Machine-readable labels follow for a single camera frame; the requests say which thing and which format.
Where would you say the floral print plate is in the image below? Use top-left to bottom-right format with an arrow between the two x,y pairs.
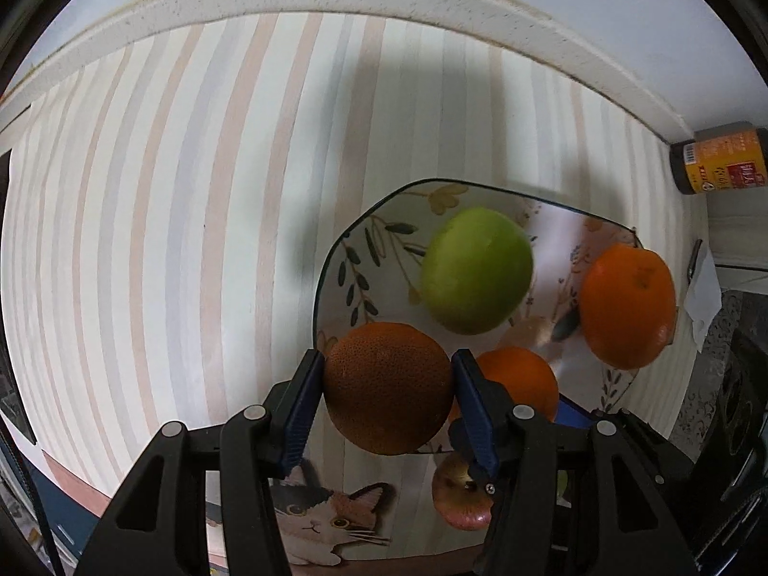
312,178 -> 646,457

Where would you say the red apple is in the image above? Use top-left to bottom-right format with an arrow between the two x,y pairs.
432,451 -> 496,532

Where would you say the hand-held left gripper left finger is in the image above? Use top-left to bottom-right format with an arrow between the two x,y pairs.
72,348 -> 328,576

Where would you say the small bright orange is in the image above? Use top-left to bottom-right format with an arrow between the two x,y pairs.
447,347 -> 560,427

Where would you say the large bright orange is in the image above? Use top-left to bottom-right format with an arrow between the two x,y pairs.
579,243 -> 677,371

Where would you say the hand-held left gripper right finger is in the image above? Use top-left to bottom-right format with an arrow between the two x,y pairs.
450,348 -> 700,576

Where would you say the dark rough-skinned orange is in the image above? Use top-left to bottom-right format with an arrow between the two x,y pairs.
324,322 -> 454,456

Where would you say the green apple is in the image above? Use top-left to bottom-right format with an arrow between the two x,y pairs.
420,207 -> 535,336

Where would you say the dark jar with orange label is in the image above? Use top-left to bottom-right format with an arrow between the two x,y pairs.
669,121 -> 768,196

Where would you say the black appliance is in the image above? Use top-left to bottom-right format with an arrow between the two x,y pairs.
690,324 -> 768,559

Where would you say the white paper sheet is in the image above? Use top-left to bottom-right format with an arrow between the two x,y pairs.
684,249 -> 721,352

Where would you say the striped cat print tablecloth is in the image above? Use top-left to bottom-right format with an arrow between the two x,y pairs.
0,12 -> 709,576

